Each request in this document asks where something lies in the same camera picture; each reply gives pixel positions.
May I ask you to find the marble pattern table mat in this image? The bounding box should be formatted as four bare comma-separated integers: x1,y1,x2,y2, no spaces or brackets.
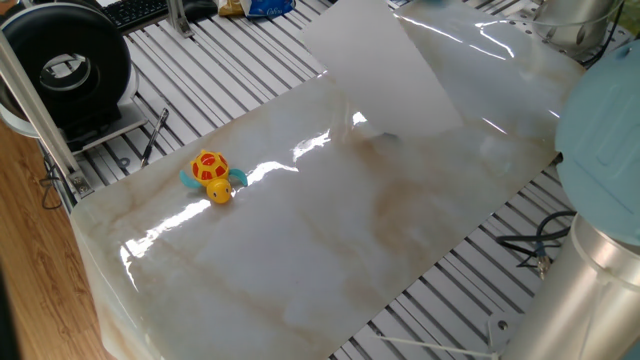
69,0,586,360

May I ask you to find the yellow orange toy turtle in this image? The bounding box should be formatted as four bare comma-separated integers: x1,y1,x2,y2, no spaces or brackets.
179,149,249,205

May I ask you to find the black pen tool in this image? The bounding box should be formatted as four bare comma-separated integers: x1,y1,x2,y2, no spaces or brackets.
139,107,170,169

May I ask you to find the blue snack bag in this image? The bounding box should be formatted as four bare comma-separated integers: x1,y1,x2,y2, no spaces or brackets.
239,0,297,19

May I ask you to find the yellow snack bag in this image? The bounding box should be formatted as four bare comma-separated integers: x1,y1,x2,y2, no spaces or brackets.
218,0,246,17

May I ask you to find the white zip tie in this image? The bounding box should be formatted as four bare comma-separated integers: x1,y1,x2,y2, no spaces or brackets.
374,333,501,360

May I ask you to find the black computer mouse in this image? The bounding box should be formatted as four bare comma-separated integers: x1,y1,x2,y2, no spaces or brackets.
182,0,220,22

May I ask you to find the bolted silver corner plate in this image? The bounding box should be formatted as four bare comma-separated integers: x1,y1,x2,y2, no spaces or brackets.
504,12,640,69

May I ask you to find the black computer keyboard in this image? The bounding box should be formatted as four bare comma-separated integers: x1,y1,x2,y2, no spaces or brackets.
102,0,171,32

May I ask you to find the aluminium upright post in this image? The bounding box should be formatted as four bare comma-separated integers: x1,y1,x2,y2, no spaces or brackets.
166,0,195,39

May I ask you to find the black cable with plug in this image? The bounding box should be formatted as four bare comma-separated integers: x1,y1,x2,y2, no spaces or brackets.
494,209,577,274

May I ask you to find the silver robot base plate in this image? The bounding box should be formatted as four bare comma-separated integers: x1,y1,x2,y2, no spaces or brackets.
487,312,526,360

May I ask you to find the metal corner bracket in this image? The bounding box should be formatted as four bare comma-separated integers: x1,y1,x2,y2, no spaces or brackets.
68,169,95,200

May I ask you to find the black round ring device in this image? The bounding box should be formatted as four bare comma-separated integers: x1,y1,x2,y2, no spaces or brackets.
0,0,149,154

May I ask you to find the thin black cable loop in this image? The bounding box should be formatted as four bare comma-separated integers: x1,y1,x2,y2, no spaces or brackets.
38,154,64,211

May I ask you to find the aluminium frame rail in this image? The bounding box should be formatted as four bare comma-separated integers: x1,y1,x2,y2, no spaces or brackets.
0,29,95,200

